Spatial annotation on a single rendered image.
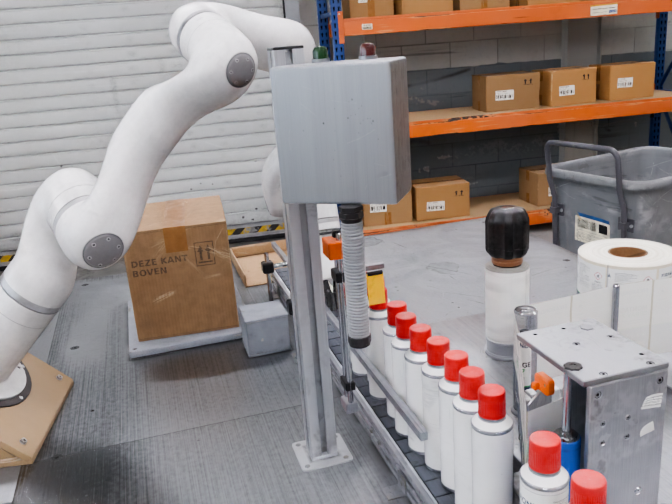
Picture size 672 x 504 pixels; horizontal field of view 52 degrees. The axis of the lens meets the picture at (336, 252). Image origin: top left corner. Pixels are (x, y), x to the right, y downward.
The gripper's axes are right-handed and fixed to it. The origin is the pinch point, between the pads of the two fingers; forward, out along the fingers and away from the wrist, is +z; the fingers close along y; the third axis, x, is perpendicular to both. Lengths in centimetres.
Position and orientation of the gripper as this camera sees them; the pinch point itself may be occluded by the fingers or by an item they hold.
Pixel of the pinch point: (333, 301)
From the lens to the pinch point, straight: 154.5
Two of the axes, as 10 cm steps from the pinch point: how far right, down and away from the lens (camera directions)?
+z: 1.7, 9.9, -0.4
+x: -2.4, 0.8, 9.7
